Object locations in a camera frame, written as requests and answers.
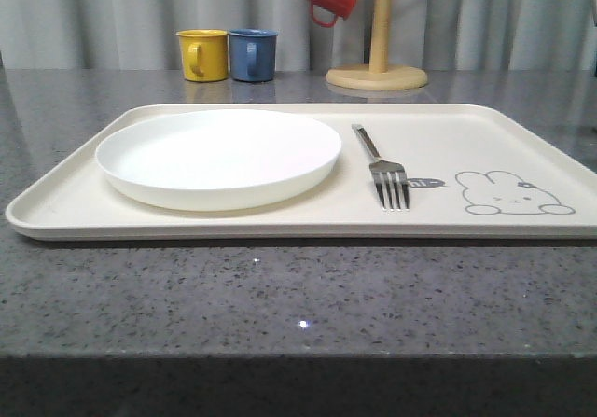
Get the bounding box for white round plate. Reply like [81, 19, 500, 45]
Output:
[95, 109, 342, 212]

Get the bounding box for silver fork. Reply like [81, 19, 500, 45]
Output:
[352, 124, 410, 211]

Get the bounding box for wooden mug tree stand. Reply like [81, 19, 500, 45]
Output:
[326, 0, 428, 90]

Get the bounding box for blue mug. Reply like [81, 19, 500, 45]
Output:
[229, 29, 278, 82]

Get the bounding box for yellow mug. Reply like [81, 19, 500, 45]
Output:
[176, 29, 229, 82]

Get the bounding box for cream rabbit serving tray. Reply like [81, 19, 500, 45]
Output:
[6, 104, 596, 241]

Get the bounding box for grey curtain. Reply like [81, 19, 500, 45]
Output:
[1, 0, 596, 71]

